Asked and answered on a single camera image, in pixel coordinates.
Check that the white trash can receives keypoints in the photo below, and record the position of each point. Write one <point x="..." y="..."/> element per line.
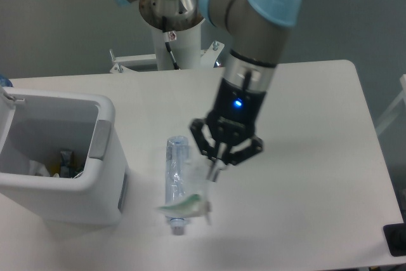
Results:
<point x="35" y="126"/>

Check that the clear plastic bottle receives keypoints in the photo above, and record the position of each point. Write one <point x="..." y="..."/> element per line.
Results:
<point x="177" y="154"/>

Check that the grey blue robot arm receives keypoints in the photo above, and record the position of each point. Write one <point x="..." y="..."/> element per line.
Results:
<point x="260" y="30"/>

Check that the black device at table edge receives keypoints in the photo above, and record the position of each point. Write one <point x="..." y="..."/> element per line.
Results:
<point x="395" y="238"/>

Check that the trash inside can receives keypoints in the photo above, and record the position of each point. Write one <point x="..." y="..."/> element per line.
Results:
<point x="68" y="166"/>

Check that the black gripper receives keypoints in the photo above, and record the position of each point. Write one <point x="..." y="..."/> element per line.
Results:
<point x="231" y="122"/>

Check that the white frame at right edge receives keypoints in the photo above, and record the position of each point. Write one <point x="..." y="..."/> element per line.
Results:
<point x="393" y="110"/>

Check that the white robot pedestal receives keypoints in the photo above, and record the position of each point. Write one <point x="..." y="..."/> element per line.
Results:
<point x="183" y="48"/>

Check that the white green wrapper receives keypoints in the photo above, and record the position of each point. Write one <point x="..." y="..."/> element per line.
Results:
<point x="193" y="199"/>

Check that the blue object at left edge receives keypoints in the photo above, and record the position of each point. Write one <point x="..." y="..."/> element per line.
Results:
<point x="5" y="82"/>

